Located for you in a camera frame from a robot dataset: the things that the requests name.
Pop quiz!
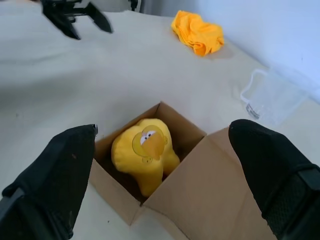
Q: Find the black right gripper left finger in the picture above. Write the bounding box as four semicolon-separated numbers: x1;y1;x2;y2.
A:
0;123;99;240

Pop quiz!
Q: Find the clear plastic container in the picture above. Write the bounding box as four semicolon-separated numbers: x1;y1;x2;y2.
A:
239;66;311;127

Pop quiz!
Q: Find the brown cardboard box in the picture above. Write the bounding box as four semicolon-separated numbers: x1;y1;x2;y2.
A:
88;100;278;240

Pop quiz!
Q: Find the yellow crumpled cloth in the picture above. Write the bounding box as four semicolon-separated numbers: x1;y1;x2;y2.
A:
171;9;225;58

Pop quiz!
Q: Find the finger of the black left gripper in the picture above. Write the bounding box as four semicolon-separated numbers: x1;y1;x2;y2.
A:
42;6;81;41
86;2;114;35

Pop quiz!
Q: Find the yellow plush toy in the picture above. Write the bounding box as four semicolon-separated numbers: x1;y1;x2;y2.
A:
111;118;181;198

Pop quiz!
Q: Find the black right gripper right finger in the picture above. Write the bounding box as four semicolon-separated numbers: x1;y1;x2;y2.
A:
228;119;320;240

